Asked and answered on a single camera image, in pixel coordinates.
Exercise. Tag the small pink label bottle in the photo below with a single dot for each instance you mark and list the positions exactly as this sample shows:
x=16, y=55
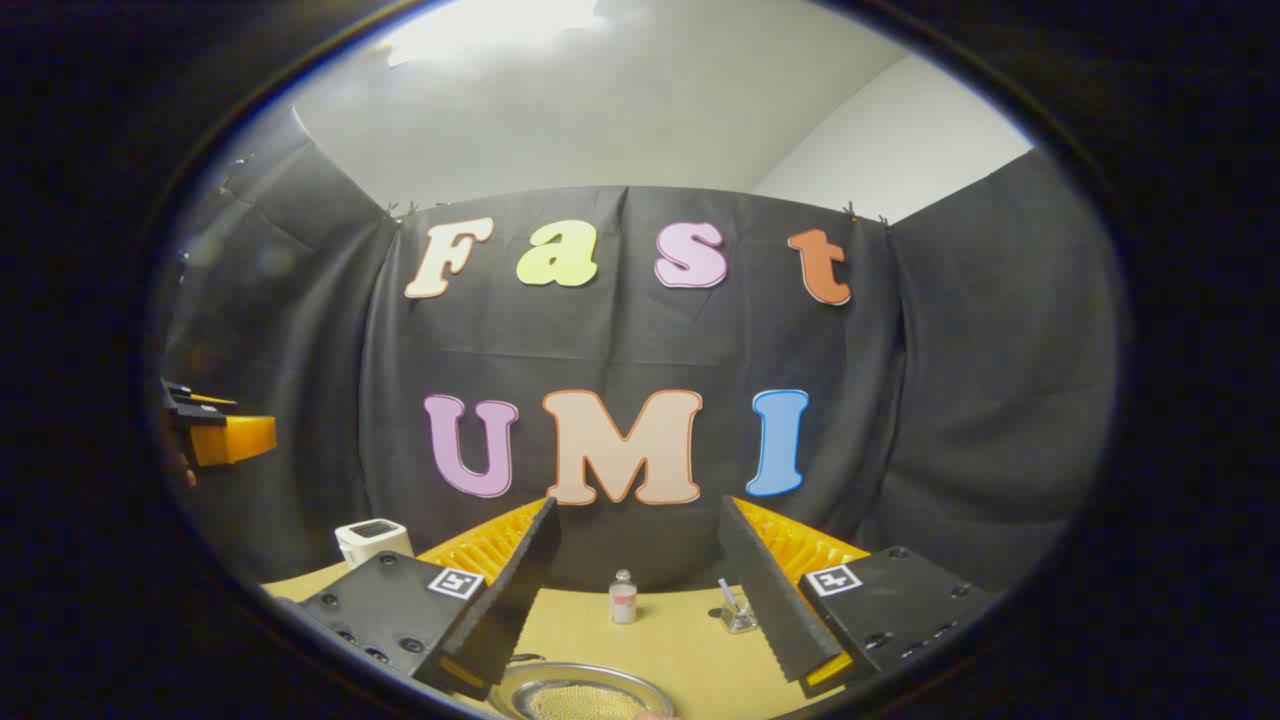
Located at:
x=623, y=598

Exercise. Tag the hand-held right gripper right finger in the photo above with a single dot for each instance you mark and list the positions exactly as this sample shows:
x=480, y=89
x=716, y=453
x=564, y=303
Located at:
x=765, y=600

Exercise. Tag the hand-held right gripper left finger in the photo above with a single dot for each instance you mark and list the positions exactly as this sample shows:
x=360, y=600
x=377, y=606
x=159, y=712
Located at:
x=510, y=590

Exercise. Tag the pile of soybeans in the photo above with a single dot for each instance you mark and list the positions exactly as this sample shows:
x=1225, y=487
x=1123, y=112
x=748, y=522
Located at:
x=585, y=705

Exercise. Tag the blue checkered stick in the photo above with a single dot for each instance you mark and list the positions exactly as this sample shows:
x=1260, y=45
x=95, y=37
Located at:
x=728, y=592

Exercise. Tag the white toaster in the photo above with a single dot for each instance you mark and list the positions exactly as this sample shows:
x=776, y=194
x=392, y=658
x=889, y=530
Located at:
x=372, y=540

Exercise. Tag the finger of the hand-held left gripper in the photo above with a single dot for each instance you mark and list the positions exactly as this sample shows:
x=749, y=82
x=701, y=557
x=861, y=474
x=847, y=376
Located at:
x=235, y=440

